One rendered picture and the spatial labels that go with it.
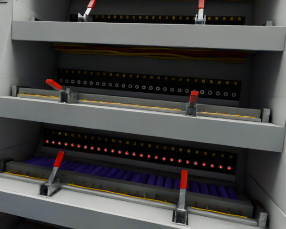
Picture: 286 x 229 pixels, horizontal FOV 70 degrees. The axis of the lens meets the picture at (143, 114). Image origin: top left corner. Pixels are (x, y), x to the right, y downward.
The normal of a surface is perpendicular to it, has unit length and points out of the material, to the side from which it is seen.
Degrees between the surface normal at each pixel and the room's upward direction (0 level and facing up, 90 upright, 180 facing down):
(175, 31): 106
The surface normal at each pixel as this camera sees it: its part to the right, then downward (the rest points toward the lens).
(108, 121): -0.20, 0.07
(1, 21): -0.16, -0.20
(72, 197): 0.09, -0.99
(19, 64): 0.98, 0.11
